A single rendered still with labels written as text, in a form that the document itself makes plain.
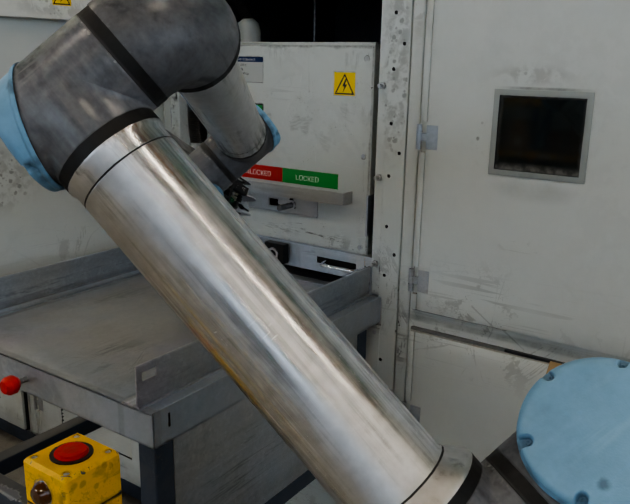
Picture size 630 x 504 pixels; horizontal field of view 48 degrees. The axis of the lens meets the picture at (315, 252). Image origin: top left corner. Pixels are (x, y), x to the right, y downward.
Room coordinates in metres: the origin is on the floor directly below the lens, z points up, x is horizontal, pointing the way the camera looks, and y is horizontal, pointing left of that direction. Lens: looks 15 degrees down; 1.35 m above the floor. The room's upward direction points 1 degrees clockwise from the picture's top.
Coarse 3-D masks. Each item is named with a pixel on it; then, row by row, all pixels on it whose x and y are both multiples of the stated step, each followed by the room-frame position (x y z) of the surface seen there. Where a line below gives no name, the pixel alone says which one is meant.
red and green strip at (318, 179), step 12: (252, 168) 1.77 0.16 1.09; (264, 168) 1.75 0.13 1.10; (276, 168) 1.73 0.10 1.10; (288, 168) 1.71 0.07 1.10; (276, 180) 1.73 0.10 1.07; (288, 180) 1.71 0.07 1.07; (300, 180) 1.69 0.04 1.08; (312, 180) 1.67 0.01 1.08; (324, 180) 1.65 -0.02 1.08; (336, 180) 1.63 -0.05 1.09
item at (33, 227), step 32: (0, 0) 1.54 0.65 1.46; (32, 0) 1.60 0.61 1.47; (64, 0) 1.65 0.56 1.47; (0, 32) 1.57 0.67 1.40; (32, 32) 1.62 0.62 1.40; (0, 64) 1.56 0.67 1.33; (0, 160) 1.55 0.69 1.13; (0, 192) 1.54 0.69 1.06; (32, 192) 1.60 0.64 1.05; (64, 192) 1.66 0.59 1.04; (0, 224) 1.54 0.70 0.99; (32, 224) 1.59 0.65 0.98; (64, 224) 1.65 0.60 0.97; (96, 224) 1.72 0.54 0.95; (0, 256) 1.53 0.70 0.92; (32, 256) 1.59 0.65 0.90; (64, 256) 1.65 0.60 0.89
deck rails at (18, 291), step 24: (72, 264) 1.53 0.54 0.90; (96, 264) 1.59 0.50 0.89; (120, 264) 1.64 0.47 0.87; (0, 288) 1.39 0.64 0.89; (24, 288) 1.43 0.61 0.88; (48, 288) 1.48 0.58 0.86; (72, 288) 1.52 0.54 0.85; (336, 288) 1.41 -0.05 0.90; (360, 288) 1.49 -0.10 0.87; (0, 312) 1.36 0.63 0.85; (336, 312) 1.41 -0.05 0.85; (168, 360) 1.02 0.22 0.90; (192, 360) 1.06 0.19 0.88; (144, 384) 0.98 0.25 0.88; (168, 384) 1.02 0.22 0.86; (192, 384) 1.05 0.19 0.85; (144, 408) 0.97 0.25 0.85
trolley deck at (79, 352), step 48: (96, 288) 1.54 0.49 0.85; (144, 288) 1.54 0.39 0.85; (0, 336) 1.24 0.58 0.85; (48, 336) 1.25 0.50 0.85; (96, 336) 1.25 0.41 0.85; (144, 336) 1.26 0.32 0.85; (192, 336) 1.26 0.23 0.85; (48, 384) 1.09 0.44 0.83; (96, 384) 1.05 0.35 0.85; (144, 432) 0.96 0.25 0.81
